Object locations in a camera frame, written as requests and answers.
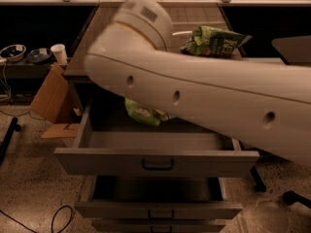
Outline green rice chip bag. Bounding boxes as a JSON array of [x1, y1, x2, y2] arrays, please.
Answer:
[[124, 98, 174, 126]]

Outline black robot base legs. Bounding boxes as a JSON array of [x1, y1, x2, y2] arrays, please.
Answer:
[[239, 139, 311, 210]]

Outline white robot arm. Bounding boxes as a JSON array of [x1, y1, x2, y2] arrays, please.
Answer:
[[84, 0, 311, 164]]

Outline grey drawer cabinet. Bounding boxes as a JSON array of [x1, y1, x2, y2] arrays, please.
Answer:
[[63, 2, 253, 233]]

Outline open top drawer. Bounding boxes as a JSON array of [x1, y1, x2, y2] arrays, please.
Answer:
[[54, 95, 259, 178]]

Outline open drawer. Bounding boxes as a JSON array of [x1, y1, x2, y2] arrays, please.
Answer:
[[75, 176, 242, 220], [54, 95, 259, 178]]

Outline green chip bag on counter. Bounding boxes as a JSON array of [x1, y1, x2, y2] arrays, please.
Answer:
[[180, 26, 251, 58]]

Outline open middle drawer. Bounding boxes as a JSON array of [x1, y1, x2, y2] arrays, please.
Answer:
[[75, 176, 242, 220]]

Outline bottom drawer front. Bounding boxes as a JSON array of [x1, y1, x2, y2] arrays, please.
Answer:
[[92, 219, 225, 233]]

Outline brown cardboard box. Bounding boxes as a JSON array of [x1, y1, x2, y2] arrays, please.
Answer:
[[30, 63, 80, 139]]

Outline white paper cup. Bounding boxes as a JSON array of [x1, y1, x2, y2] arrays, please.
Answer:
[[51, 44, 68, 65]]

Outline dark blue bowl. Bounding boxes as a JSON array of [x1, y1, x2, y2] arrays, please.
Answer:
[[26, 48, 52, 64]]

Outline black stand leg left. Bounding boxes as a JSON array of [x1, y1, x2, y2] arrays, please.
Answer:
[[0, 117, 21, 164]]

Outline low side shelf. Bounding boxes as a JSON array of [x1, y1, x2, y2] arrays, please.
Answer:
[[0, 59, 55, 79]]

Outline white rimmed bowl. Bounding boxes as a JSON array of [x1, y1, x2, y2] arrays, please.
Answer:
[[0, 44, 26, 63]]

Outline white spoon handle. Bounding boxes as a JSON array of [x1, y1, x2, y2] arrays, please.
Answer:
[[172, 31, 192, 36]]

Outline black floor cable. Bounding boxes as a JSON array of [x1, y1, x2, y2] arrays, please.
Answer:
[[0, 205, 75, 233]]

